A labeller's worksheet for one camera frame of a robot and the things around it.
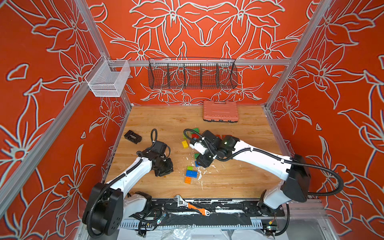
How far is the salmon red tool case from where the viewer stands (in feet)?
3.57

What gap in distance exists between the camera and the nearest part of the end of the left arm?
61cm

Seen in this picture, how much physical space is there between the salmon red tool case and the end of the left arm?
0.46 meters
